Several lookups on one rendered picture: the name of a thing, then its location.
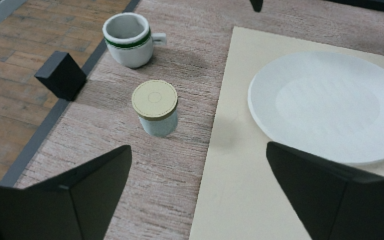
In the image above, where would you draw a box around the glass jar with beige lid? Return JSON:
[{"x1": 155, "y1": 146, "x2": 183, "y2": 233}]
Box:
[{"x1": 132, "y1": 80, "x2": 178, "y2": 137}]

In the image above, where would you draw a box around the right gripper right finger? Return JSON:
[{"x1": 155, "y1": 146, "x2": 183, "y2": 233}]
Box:
[{"x1": 266, "y1": 141, "x2": 384, "y2": 240}]

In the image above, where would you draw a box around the black rectangular frame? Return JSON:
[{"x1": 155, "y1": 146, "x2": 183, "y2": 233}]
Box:
[{"x1": 0, "y1": 0, "x2": 384, "y2": 187}]

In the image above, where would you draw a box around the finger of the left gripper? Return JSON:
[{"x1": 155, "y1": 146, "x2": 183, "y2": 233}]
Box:
[{"x1": 250, "y1": 0, "x2": 264, "y2": 13}]

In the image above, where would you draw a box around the white cup with green stripe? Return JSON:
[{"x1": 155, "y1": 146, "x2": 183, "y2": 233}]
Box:
[{"x1": 103, "y1": 13, "x2": 167, "y2": 68}]

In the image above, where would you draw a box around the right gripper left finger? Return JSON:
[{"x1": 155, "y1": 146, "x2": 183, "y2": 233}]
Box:
[{"x1": 0, "y1": 145, "x2": 133, "y2": 240}]

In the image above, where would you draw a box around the cream flat mat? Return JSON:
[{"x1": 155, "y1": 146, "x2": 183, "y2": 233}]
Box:
[{"x1": 189, "y1": 26, "x2": 384, "y2": 240}]

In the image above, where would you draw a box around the white round platter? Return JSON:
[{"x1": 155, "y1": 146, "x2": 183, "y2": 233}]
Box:
[{"x1": 247, "y1": 51, "x2": 384, "y2": 166}]

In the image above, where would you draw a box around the black cube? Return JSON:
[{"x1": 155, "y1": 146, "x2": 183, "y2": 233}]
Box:
[{"x1": 33, "y1": 51, "x2": 87, "y2": 100}]

